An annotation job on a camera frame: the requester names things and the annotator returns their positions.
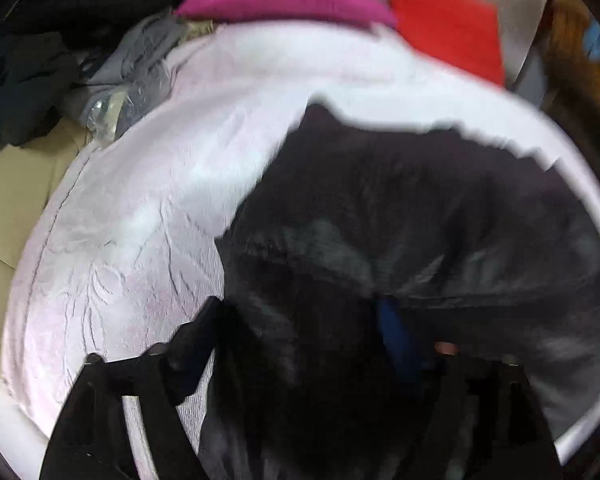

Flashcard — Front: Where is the black quilted jacket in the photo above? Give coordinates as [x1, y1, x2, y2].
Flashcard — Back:
[198, 104, 600, 479]

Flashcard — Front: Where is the dark clothes pile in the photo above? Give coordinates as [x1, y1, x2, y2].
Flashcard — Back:
[0, 0, 182, 146]

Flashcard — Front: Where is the pale pink bed blanket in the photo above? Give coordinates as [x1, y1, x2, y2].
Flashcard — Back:
[0, 21, 600, 479]

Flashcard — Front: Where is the clear plastic bag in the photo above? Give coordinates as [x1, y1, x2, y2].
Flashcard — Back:
[61, 65, 172, 148]

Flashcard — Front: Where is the wicker rattan shelf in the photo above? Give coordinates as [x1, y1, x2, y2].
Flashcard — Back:
[541, 0, 600, 180]

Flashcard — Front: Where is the grey folded garment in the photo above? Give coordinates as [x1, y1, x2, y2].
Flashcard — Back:
[76, 9, 187, 106]

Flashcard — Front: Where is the red cushion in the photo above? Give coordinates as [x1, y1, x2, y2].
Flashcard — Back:
[389, 0, 505, 87]

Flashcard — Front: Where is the blue cloth on shelf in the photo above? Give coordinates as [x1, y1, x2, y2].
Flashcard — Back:
[582, 20, 600, 63]

